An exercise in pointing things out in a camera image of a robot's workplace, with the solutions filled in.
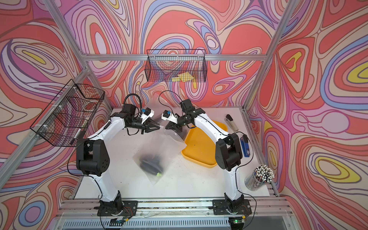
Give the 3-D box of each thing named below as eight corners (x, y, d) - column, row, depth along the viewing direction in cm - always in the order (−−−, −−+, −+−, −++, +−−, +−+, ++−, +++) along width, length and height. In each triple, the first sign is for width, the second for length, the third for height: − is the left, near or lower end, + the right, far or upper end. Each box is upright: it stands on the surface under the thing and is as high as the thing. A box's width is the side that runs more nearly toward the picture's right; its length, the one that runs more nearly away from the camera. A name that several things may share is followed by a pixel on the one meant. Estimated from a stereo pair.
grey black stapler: (234, 132, 106) (236, 128, 102) (224, 119, 115) (225, 114, 111) (237, 131, 107) (239, 127, 103) (227, 118, 116) (228, 113, 111)
